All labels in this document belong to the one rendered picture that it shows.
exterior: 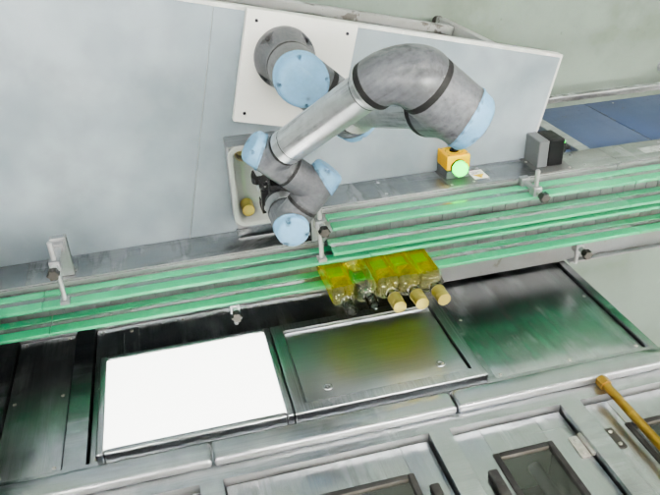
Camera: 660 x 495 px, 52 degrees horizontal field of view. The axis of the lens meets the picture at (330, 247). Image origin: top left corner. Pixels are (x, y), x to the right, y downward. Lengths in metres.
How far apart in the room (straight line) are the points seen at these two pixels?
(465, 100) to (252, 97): 0.69
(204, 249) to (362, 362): 0.52
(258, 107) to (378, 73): 0.63
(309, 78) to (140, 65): 0.44
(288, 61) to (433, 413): 0.84
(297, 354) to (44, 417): 0.61
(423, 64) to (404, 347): 0.81
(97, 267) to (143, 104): 0.43
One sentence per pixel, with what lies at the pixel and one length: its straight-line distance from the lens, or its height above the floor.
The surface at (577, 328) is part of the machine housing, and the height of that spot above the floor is 1.18.
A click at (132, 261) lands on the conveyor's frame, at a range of 1.85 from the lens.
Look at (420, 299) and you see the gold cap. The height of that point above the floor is 1.16.
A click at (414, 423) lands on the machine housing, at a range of 1.59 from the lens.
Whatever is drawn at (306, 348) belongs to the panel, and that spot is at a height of 1.09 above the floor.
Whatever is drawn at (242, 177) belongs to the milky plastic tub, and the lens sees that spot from 1.84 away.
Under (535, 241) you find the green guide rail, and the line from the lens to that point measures 2.06.
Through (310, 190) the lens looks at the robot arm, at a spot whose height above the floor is 1.14.
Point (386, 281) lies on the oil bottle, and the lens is 1.72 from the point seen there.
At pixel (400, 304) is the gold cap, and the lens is 1.67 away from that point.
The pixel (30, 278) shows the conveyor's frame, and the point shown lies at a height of 0.84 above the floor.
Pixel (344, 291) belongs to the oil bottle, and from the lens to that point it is 1.69.
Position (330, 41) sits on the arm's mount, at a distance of 1.77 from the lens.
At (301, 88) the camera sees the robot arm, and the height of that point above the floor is 1.00.
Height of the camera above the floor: 2.45
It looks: 58 degrees down
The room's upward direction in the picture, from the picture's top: 152 degrees clockwise
